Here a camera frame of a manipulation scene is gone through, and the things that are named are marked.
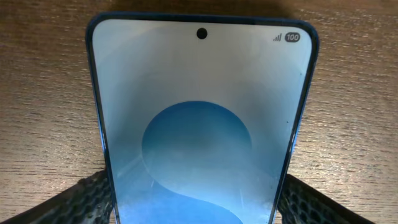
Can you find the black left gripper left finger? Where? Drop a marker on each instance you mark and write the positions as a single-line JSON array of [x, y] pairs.
[[89, 201]]

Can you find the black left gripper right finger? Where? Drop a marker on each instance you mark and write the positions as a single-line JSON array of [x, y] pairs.
[[300, 203]]

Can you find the blue Galaxy smartphone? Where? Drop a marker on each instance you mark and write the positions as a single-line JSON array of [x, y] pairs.
[[198, 114]]

